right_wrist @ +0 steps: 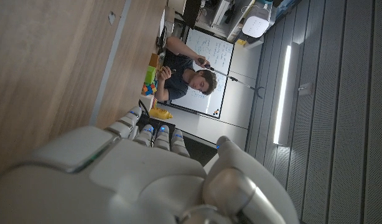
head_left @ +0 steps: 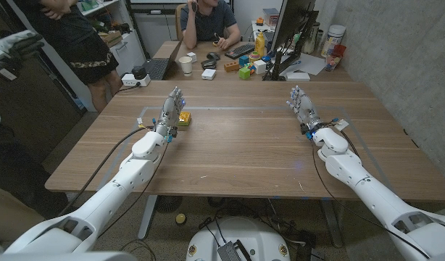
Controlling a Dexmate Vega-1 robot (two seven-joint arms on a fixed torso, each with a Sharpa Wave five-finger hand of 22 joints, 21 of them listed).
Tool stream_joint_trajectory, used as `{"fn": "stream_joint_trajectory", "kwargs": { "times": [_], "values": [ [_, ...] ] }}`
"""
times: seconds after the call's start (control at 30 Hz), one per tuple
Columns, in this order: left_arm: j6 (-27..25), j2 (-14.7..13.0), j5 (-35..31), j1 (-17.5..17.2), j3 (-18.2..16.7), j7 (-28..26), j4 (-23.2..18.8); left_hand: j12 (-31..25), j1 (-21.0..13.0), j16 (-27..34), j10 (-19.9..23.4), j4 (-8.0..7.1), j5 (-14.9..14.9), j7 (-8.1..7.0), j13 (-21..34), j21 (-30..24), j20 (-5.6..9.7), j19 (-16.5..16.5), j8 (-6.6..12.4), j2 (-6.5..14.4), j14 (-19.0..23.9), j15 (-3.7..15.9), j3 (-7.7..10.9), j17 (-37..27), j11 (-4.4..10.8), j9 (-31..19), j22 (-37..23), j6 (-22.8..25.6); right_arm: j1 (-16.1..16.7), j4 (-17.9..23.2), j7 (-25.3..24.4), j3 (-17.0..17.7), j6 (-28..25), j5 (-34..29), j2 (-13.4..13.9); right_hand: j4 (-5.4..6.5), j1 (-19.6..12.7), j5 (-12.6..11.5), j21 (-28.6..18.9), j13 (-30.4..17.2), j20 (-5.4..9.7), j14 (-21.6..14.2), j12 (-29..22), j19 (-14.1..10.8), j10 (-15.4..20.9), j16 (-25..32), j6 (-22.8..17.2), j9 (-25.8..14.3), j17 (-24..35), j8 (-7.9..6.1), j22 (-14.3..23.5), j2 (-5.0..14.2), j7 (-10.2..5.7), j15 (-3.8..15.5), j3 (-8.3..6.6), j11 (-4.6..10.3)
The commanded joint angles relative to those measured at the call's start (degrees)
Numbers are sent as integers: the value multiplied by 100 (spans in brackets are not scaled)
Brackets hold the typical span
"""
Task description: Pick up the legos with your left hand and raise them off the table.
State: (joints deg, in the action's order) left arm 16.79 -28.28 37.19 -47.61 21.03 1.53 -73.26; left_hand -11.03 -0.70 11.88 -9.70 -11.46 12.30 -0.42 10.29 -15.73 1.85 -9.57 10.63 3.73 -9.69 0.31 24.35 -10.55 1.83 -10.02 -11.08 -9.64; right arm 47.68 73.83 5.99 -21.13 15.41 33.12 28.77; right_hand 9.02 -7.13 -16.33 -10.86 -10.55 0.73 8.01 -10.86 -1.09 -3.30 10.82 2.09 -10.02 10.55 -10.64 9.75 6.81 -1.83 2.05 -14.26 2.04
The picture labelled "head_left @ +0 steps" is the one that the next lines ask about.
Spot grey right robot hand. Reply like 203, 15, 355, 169
286, 85, 323, 136

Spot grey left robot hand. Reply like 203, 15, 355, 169
154, 86, 186, 138

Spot yellow and green lego stack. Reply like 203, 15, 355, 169
178, 111, 193, 128

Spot white flat device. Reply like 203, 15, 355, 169
285, 71, 312, 83

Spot black laptop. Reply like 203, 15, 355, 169
141, 38, 184, 81

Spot white paper sheet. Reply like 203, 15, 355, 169
279, 53, 327, 77

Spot white power strip with adapter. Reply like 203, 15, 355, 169
120, 65, 152, 88

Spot white paper cup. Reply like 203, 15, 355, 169
178, 56, 194, 77

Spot clear cup with red lid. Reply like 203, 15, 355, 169
324, 43, 348, 73

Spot dark tall bottle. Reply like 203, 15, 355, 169
303, 21, 322, 55

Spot white shelf unit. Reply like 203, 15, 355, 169
77, 0, 148, 78

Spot white round canister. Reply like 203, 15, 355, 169
320, 24, 347, 58

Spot orange brick block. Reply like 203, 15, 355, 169
223, 60, 241, 73

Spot yellow mustard bottle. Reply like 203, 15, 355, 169
254, 31, 266, 58

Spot black keyboard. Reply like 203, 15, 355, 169
224, 42, 257, 60

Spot black computer monitor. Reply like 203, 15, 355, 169
262, 0, 320, 82

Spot wooden chair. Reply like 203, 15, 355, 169
174, 3, 188, 41

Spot black floor fan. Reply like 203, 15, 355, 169
155, 195, 184, 214

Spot seated person in blue t-shirt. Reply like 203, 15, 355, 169
179, 0, 242, 51

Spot white table leg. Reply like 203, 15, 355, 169
137, 195, 159, 241
319, 198, 344, 249

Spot standing person in black clothes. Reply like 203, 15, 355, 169
12, 0, 124, 112

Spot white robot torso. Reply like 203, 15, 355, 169
186, 216, 292, 261

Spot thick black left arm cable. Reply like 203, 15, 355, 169
57, 126, 155, 218

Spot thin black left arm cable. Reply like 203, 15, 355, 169
98, 141, 170, 239

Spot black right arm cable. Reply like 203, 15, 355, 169
310, 139, 432, 260

